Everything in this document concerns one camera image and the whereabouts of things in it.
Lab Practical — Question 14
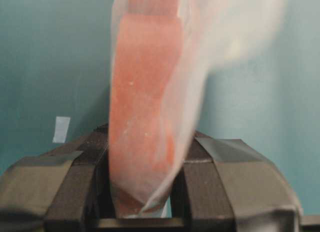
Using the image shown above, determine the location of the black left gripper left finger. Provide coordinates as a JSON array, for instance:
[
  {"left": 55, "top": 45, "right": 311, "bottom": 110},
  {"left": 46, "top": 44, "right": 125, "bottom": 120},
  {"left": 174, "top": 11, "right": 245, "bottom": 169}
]
[{"left": 0, "top": 125, "right": 109, "bottom": 231}]

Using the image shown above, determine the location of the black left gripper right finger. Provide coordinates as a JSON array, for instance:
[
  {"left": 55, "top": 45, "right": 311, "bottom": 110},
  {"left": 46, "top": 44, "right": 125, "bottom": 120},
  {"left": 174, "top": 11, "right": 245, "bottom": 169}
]
[{"left": 172, "top": 132, "right": 303, "bottom": 231}]

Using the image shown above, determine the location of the clear zip bag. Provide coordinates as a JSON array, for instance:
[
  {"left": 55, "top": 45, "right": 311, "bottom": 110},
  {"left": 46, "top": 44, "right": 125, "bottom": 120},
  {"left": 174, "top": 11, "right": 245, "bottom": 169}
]
[{"left": 108, "top": 0, "right": 288, "bottom": 218}]

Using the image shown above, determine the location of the orange tape roll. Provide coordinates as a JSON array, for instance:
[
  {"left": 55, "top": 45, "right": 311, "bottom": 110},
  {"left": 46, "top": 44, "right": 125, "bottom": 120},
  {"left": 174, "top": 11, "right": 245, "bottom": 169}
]
[{"left": 108, "top": 0, "right": 183, "bottom": 217}]

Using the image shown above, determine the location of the small white tape marker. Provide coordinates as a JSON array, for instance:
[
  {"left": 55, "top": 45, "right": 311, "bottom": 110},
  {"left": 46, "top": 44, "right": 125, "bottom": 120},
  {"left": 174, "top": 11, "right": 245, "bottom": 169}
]
[{"left": 52, "top": 116, "right": 71, "bottom": 143}]

